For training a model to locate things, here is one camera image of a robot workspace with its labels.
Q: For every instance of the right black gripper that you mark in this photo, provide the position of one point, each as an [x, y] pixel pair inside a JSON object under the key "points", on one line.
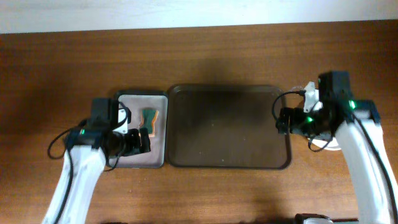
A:
{"points": [[295, 114]]}

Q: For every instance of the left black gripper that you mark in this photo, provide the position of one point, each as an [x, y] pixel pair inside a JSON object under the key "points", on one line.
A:
{"points": [[135, 147]]}

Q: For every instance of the white plate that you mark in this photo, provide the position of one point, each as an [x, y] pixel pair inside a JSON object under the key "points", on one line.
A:
{"points": [[330, 146]]}

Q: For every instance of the orange green sponge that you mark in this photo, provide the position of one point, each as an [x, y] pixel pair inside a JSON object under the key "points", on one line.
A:
{"points": [[148, 120]]}

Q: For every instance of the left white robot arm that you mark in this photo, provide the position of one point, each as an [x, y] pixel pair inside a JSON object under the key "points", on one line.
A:
{"points": [[88, 154]]}

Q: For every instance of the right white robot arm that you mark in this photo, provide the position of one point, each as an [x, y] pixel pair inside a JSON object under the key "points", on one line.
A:
{"points": [[353, 127]]}

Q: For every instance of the small metal tray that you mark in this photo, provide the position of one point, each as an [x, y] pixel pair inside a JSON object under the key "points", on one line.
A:
{"points": [[136, 100]]}

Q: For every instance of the large dark brown tray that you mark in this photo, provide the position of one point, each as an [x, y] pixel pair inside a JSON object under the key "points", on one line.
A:
{"points": [[225, 126]]}

